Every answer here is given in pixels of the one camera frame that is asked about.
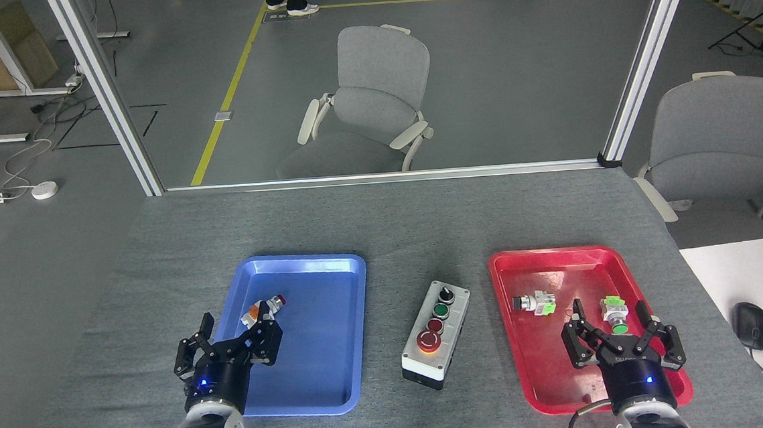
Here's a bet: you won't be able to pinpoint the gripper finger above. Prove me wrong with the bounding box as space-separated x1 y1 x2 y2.
232 299 286 369
559 296 613 370
169 311 223 382
631 297 688 373

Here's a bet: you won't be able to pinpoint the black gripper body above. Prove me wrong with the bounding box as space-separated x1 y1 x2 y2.
180 339 256 418
595 332 680 418

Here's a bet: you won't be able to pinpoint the white side table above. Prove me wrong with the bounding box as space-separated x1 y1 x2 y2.
679 236 763 428

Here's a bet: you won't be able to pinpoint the grey control box with buttons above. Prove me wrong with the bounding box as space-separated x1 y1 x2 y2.
396 278 478 393

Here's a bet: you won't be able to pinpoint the red push button switch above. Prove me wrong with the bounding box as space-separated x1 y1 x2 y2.
240 293 289 330

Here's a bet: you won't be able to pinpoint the black selector switch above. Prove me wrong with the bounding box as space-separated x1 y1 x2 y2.
512 290 558 318

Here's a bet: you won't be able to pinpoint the red plastic tray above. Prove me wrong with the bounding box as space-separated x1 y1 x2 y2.
488 238 695 420

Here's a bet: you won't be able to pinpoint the brown cardboard boxes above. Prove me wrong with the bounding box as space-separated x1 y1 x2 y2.
0 0 61 92

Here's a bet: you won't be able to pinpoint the silver aluminium post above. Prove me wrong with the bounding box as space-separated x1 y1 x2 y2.
587 0 714 170
44 0 166 204

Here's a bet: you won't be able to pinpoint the black computer mouse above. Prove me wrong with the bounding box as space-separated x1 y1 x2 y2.
732 300 763 352

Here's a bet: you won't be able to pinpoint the white floor cable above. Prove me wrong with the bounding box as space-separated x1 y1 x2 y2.
0 136 57 198

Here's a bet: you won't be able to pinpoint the blue plastic tray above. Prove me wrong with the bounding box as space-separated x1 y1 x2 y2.
209 248 377 424

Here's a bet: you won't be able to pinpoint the silver aluminium rail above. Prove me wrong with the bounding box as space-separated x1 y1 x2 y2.
163 156 604 200

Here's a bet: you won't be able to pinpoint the grey office chair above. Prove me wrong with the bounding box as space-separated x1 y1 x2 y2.
267 21 438 181
625 68 763 252

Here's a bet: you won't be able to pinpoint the white desk frame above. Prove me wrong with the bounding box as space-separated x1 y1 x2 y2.
0 0 84 144

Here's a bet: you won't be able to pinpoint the green push button switch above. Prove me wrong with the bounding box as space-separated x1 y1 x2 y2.
600 295 630 335

